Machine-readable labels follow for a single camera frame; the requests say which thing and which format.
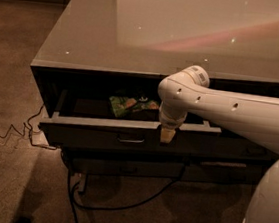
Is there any green snack bag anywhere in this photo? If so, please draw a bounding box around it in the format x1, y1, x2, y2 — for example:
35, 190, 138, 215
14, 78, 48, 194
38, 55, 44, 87
109, 96, 159, 118

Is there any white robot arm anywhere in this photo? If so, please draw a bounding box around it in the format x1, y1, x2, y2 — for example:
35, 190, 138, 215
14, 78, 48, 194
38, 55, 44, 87
158, 65, 279, 155

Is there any thick black floor cable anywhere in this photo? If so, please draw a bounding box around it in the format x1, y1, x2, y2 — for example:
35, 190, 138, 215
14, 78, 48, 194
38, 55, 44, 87
61, 149, 188, 223

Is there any dark drawer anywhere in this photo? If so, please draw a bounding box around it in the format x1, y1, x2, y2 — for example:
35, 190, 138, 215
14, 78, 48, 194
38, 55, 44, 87
61, 150, 185, 179
187, 134, 279, 162
39, 97, 221, 156
182, 161, 266, 185

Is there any thin black zigzag cable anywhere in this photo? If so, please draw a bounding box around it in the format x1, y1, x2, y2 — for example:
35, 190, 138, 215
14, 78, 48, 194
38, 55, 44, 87
0, 100, 63, 151

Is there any grey drawer cabinet counter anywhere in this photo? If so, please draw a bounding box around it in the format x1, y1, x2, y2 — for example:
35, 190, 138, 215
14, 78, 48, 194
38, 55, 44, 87
16, 0, 279, 218

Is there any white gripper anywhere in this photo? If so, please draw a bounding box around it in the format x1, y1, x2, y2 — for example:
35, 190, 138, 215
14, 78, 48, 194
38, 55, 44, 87
158, 102, 188, 144

